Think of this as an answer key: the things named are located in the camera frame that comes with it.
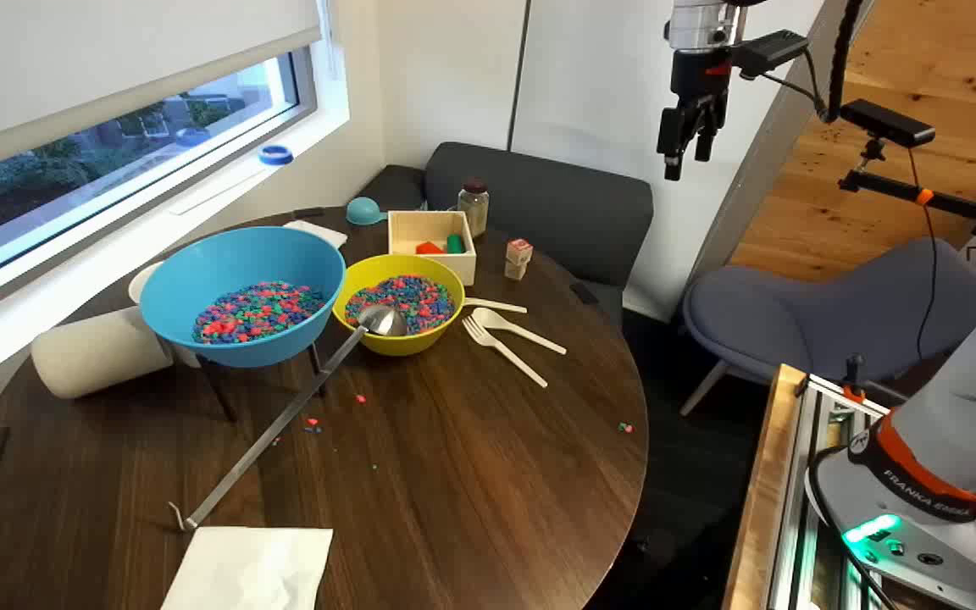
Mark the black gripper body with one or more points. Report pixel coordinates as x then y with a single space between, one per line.
692 89

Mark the glass jar with brown lid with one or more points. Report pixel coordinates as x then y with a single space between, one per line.
472 209

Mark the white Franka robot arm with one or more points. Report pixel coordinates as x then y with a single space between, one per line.
964 420

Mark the small teal bowl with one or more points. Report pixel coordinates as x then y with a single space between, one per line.
365 211

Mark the yellow bowl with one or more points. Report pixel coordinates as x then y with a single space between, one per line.
400 337

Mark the large blue bowl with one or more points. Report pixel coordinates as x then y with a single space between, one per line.
210 274

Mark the white paper towel sheet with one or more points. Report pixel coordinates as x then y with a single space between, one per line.
252 568

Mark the dark grey sofa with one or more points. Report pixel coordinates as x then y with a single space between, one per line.
561 204

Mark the grey lounge chair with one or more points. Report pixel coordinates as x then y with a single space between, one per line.
837 311

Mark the green block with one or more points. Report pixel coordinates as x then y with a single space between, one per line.
454 241

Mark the red block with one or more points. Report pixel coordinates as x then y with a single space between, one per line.
427 244

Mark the white wooden box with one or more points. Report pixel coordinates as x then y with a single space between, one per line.
435 269

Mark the wooden bench board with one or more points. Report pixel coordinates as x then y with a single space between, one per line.
759 485

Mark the small white napkin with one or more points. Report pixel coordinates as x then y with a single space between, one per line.
316 231

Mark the blue tape roll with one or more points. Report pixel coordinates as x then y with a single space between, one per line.
277 155

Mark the white roller blind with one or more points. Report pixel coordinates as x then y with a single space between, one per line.
116 55

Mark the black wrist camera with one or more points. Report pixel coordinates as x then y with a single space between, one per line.
769 52

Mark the black camera on stand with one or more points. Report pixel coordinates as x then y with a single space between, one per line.
886 124

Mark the aluminium frame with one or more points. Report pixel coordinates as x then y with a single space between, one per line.
822 420

